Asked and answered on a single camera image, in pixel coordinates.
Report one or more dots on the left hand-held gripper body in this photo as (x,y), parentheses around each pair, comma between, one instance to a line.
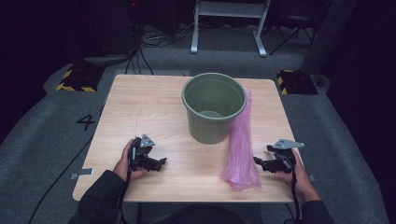
(140,154)

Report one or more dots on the green plastic bin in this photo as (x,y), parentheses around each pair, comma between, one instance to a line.
(214,102)

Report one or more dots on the person's left hand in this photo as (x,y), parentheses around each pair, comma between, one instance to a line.
(122,166)

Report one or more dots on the pink plastic bag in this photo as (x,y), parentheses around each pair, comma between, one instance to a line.
(240,155)

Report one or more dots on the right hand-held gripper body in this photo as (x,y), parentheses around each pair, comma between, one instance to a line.
(284,158)

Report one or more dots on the grey tape strip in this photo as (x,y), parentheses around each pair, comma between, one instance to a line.
(83,172)

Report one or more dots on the grey curtain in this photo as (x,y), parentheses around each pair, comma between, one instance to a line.
(327,34)

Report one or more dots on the black yellow striped base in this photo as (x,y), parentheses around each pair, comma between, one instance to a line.
(297,82)
(80,79)

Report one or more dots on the white metal stand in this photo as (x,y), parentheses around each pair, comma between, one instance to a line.
(229,12)

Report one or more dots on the person's right hand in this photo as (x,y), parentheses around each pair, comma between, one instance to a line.
(300,180)

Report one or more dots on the black folding stand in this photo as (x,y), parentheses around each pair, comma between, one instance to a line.
(294,28)

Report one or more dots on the person's lap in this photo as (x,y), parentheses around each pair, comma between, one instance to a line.
(199,215)

